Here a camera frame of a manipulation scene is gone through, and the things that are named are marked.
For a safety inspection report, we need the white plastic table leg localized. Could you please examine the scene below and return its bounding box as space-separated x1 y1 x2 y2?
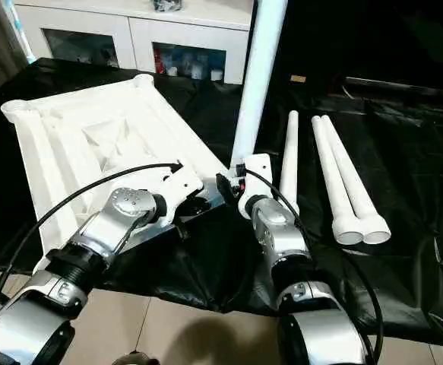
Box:
279 109 302 221
229 0 287 179
311 116 366 245
319 115 392 244

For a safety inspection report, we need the white plastic table top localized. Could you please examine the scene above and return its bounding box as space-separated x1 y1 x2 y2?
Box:
0 74 232 267

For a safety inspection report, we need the grey rounded object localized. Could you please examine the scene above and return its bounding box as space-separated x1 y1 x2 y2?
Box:
114 351 157 365

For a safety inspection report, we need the black glossy mat cloth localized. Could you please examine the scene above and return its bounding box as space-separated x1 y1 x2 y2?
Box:
0 56 443 349

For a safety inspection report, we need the white glass door cabinet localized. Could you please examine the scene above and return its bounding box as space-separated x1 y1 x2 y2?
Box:
14 0 255 85

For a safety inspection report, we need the dark patterned bundle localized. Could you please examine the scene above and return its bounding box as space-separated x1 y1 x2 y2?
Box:
151 0 184 13

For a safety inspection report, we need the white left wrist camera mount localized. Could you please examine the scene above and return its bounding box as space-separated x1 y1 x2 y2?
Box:
156 158 205 230

